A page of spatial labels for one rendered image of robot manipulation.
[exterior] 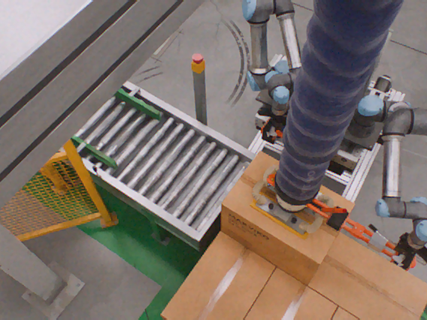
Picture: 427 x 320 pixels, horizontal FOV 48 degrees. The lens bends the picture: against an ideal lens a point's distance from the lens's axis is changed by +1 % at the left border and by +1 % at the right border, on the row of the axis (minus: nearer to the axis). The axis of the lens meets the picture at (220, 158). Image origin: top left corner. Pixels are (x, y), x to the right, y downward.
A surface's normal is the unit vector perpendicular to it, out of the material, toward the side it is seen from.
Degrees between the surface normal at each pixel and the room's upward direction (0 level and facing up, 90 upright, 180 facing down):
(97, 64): 90
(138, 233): 0
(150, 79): 0
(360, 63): 75
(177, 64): 0
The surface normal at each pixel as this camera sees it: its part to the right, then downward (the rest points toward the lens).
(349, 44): -0.22, 0.92
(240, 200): 0.00, -0.49
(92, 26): 0.83, 0.49
